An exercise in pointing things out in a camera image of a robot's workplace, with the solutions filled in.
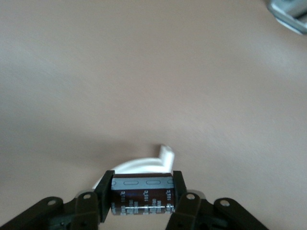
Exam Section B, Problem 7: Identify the dark brown cylindrical capacitor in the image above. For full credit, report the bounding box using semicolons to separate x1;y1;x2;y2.
110;172;176;216

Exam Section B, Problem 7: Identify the brown table mat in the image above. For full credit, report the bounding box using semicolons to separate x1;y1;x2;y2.
0;0;307;230

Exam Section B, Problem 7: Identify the white curved plastic clamp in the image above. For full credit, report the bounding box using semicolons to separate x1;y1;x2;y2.
92;143;175;191

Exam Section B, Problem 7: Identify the metal mesh power supply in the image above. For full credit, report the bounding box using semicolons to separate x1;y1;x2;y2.
266;0;307;35

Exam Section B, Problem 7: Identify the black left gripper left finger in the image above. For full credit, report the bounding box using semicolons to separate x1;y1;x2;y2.
0;170;115;230

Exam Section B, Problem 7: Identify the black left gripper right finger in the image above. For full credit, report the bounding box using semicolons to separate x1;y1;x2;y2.
165;170;269;230

